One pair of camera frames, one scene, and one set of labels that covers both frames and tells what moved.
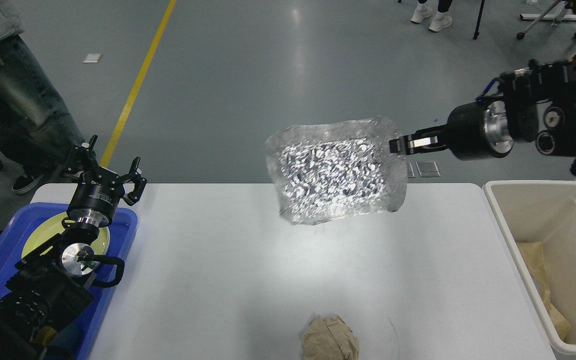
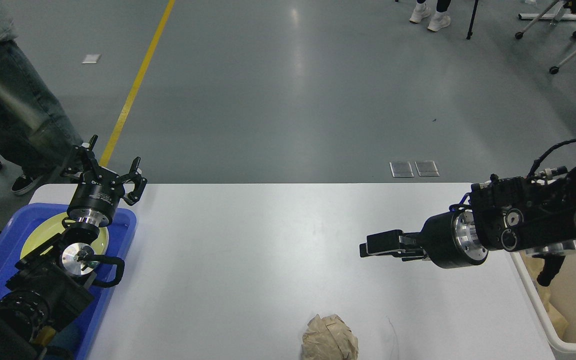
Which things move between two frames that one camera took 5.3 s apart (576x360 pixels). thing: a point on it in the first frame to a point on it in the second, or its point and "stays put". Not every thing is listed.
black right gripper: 474,131 to 451,240
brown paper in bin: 532,254 stays put
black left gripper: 97,193 stays put
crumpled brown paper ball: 329,338 stays put
